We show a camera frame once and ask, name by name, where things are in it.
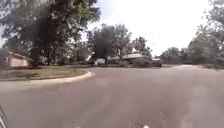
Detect grass patch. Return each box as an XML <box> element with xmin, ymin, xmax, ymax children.
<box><xmin>0</xmin><ymin>66</ymin><xmax>89</xmax><ymax>82</ymax></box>

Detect group of trees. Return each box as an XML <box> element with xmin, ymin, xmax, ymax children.
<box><xmin>159</xmin><ymin>0</ymin><xmax>224</xmax><ymax>67</ymax></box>

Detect building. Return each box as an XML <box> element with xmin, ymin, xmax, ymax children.
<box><xmin>0</xmin><ymin>49</ymin><xmax>32</xmax><ymax>70</ymax></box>

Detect low house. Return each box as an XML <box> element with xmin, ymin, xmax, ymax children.
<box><xmin>94</xmin><ymin>52</ymin><xmax>163</xmax><ymax>68</ymax></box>

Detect grey asphalt road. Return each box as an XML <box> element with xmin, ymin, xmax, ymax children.
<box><xmin>0</xmin><ymin>64</ymin><xmax>224</xmax><ymax>128</ymax></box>

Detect curved pale kerb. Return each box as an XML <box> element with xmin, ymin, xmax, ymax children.
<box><xmin>0</xmin><ymin>70</ymin><xmax>96</xmax><ymax>89</ymax></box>

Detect large tree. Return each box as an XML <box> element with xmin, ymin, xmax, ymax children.
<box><xmin>0</xmin><ymin>0</ymin><xmax>101</xmax><ymax>68</ymax></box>

